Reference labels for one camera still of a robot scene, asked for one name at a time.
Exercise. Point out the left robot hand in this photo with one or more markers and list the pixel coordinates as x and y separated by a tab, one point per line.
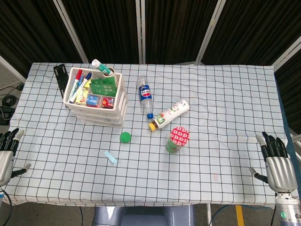
5	164

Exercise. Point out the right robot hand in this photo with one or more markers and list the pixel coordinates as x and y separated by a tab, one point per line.
279	171

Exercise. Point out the clear plastic storage box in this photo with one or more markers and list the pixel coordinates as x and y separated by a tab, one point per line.
94	115

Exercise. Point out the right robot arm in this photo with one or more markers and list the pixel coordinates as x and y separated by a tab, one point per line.
288	209

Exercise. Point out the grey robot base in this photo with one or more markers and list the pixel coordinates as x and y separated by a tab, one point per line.
143	216

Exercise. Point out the black floor device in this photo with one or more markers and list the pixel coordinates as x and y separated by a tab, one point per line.
5	115

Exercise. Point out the white table leg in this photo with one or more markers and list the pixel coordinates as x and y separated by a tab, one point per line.
208	214

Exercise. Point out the checked light blue tablecloth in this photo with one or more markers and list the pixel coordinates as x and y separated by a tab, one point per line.
188	176

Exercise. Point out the green Pringles can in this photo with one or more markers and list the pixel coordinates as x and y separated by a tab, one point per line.
179	136

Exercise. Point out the red-capped whiteboard marker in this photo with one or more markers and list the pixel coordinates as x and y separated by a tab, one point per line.
76	81

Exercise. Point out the blue-capped whiteboard marker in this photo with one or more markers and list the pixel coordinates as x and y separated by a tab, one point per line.
82	82

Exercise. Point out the green tea packet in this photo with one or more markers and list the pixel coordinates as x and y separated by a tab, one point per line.
102	80
104	90

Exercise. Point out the yellow-capped tea bottle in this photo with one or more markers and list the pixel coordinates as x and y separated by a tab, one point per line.
170	113

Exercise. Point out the white green tube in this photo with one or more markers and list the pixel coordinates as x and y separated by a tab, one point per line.
100	67

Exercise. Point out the empty Pepsi bottle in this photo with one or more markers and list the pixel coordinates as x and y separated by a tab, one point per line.
145	93

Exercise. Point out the black folding screen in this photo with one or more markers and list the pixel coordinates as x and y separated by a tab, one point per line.
105	28

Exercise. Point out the black plastic bracket strip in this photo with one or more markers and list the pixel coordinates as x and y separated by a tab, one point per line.
60	77

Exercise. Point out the white drawer organizer box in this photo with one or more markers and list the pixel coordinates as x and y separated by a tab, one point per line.
121	101

